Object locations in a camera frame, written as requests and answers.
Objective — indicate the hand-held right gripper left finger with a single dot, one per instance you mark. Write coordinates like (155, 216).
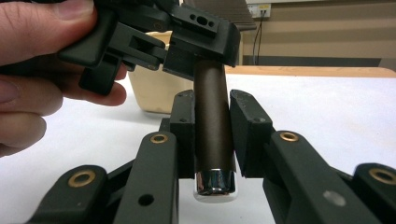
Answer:
(185, 133)

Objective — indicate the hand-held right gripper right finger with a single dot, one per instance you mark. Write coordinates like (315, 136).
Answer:
(246, 130)

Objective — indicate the beige square cup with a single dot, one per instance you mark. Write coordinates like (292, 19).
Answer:
(155, 90)

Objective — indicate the grey ribbed panel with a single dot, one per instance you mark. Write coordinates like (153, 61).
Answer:
(230, 12)

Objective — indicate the white board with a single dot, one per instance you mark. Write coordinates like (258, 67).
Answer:
(327, 105)

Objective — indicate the wooden table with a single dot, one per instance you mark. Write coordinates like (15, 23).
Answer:
(311, 71)

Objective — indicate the white wall socket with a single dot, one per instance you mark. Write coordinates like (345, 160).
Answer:
(258, 10)

